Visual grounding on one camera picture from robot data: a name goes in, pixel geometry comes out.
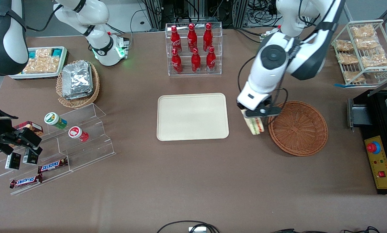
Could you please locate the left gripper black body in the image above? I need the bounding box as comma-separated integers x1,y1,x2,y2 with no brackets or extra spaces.
256,96,275,110

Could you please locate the triangle sandwich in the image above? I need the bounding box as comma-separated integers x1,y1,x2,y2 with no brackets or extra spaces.
240,108,265,135

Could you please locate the brown round wicker basket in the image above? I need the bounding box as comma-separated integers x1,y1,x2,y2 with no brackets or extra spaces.
268,100,329,157

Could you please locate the light oval wicker basket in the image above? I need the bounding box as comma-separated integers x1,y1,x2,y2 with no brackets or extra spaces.
56,60,100,109

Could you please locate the beige plastic tray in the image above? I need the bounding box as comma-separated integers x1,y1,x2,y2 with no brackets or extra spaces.
157,93,229,141

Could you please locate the small black box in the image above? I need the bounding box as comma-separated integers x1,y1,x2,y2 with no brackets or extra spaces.
5,152,22,171
22,150,39,165

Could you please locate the red brown carton box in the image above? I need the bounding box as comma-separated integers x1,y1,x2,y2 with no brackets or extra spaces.
14,121,44,136

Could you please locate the Snickers chocolate bar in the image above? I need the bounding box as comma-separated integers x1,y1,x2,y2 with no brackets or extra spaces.
9,174,43,189
38,157,69,174

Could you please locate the green lid can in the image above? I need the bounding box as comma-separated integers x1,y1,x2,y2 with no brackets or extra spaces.
44,112,68,129

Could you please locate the red lid can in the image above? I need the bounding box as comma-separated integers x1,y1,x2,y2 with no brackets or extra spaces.
68,126,89,142

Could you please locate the clear acrylic stepped stand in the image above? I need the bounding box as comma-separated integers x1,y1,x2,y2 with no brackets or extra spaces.
0,103,117,196

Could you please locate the white rectangular bin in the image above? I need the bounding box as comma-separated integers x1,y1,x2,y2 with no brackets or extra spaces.
9,46,69,80

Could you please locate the red cola bottle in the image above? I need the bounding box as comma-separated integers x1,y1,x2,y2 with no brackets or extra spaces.
171,48,183,74
203,23,213,51
191,48,201,73
171,25,182,54
187,23,198,52
206,46,216,72

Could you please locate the tan snack packet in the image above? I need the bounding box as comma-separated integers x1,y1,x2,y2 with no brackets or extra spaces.
351,24,377,39
334,39,354,52
355,37,380,50
22,58,48,74
337,53,359,65
361,49,387,68
343,71,365,83
35,48,62,73

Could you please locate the clear acrylic bottle rack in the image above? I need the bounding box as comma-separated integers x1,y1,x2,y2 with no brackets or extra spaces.
166,22,223,76

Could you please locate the silver foil pack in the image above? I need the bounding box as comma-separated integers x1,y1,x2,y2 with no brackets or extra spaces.
62,61,94,100

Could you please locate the grey machine block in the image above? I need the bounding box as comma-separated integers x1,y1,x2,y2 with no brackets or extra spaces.
347,98,372,128

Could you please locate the black machine housing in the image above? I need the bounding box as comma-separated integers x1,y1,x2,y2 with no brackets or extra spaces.
347,89,387,195

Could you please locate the red emergency stop button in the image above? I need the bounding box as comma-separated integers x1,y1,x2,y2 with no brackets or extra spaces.
367,141,381,154

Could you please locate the dark equipment rack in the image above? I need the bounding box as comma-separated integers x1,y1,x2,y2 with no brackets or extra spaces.
142,0,249,29

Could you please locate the yellow control panel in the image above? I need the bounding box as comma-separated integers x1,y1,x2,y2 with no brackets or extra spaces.
364,135,387,190

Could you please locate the black arm base cable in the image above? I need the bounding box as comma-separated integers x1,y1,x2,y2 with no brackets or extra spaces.
233,28,263,43

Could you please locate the black cable bundle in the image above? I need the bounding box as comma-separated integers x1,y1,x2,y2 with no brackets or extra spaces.
245,0,279,28

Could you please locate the white wire rack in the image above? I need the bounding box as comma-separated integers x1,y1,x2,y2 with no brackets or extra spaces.
331,19,387,87

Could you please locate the black floor cable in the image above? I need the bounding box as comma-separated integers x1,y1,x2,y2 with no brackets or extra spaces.
271,227,380,233

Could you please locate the black looped cable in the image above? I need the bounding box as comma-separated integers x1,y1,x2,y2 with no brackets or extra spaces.
157,221,220,233

